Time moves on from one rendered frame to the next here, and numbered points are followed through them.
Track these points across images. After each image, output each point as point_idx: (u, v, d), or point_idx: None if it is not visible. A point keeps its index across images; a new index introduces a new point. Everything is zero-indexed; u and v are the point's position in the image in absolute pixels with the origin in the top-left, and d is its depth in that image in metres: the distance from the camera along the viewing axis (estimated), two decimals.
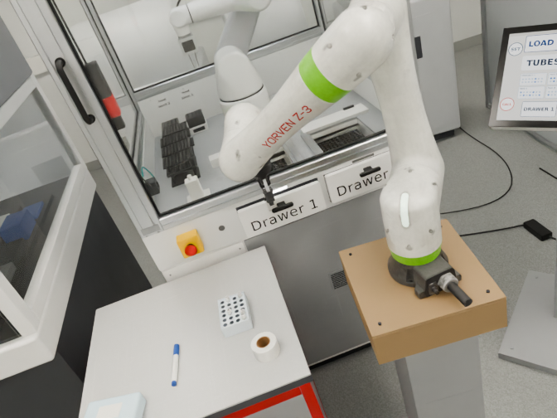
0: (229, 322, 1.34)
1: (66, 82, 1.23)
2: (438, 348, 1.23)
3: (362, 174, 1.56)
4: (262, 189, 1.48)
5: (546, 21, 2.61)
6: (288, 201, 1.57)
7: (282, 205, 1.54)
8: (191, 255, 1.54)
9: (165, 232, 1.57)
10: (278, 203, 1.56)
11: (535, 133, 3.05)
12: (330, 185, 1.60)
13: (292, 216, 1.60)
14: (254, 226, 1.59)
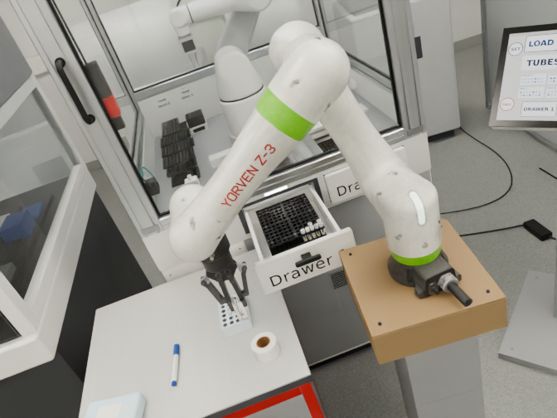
0: (229, 322, 1.34)
1: (66, 82, 1.23)
2: (438, 348, 1.23)
3: None
4: (228, 295, 1.27)
5: (546, 21, 2.61)
6: (314, 252, 1.32)
7: (307, 258, 1.29)
8: None
9: (165, 232, 1.57)
10: (302, 255, 1.30)
11: (535, 133, 3.05)
12: (330, 185, 1.60)
13: (318, 268, 1.35)
14: (273, 282, 1.33)
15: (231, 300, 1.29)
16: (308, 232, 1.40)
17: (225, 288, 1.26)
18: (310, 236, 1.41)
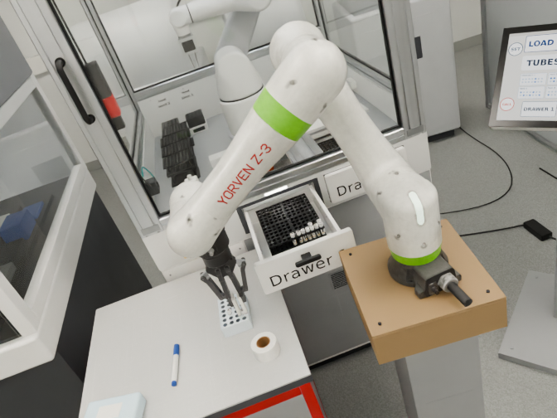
0: (229, 322, 1.34)
1: (66, 82, 1.23)
2: (438, 348, 1.23)
3: None
4: (227, 291, 1.29)
5: (546, 21, 2.61)
6: (314, 252, 1.32)
7: (307, 258, 1.29)
8: None
9: (165, 232, 1.57)
10: (302, 255, 1.30)
11: (535, 133, 3.05)
12: (330, 185, 1.60)
13: (318, 268, 1.35)
14: (273, 282, 1.33)
15: (230, 296, 1.31)
16: (308, 232, 1.40)
17: (225, 284, 1.27)
18: (310, 236, 1.41)
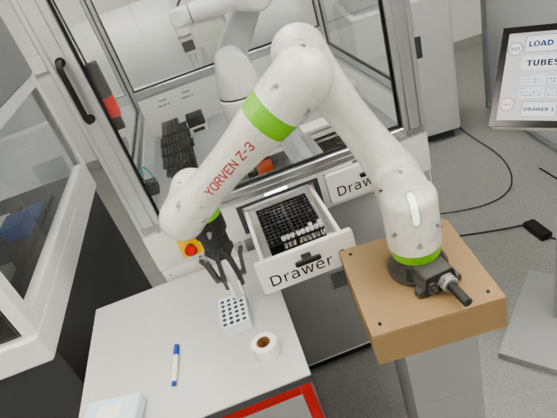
0: (229, 322, 1.34)
1: (66, 82, 1.23)
2: (438, 348, 1.23)
3: (362, 174, 1.56)
4: (224, 274, 1.35)
5: (546, 21, 2.61)
6: (314, 252, 1.32)
7: (307, 258, 1.29)
8: (191, 255, 1.54)
9: None
10: (302, 255, 1.30)
11: (535, 133, 3.05)
12: (330, 185, 1.60)
13: (318, 268, 1.35)
14: (273, 282, 1.33)
15: (226, 279, 1.37)
16: (308, 232, 1.40)
17: (222, 267, 1.34)
18: (310, 236, 1.41)
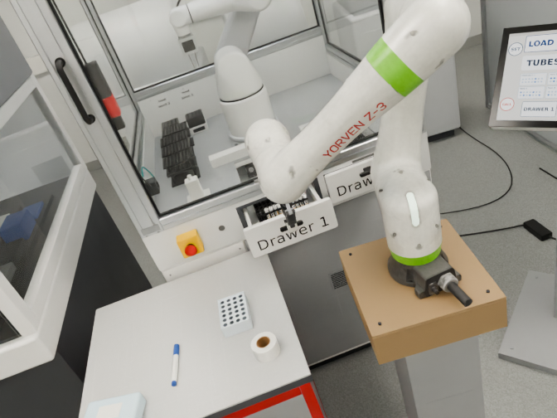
0: (229, 322, 1.34)
1: (66, 82, 1.23)
2: (438, 348, 1.23)
3: (362, 174, 1.56)
4: (283, 210, 1.36)
5: (546, 21, 2.61)
6: (297, 219, 1.47)
7: None
8: (191, 255, 1.54)
9: (165, 232, 1.57)
10: None
11: (535, 133, 3.05)
12: (330, 185, 1.60)
13: (301, 234, 1.50)
14: (260, 246, 1.49)
15: None
16: (293, 203, 1.56)
17: None
18: (294, 206, 1.57)
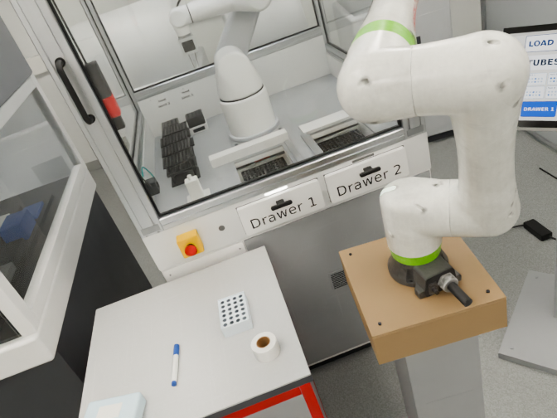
0: (229, 322, 1.34)
1: (66, 82, 1.23)
2: (438, 348, 1.23)
3: (362, 174, 1.56)
4: None
5: (546, 21, 2.61)
6: (287, 199, 1.59)
7: (281, 202, 1.56)
8: (191, 255, 1.54)
9: (165, 232, 1.57)
10: (277, 201, 1.58)
11: (535, 133, 3.05)
12: (330, 185, 1.60)
13: (291, 213, 1.62)
14: (253, 225, 1.60)
15: None
16: None
17: None
18: None
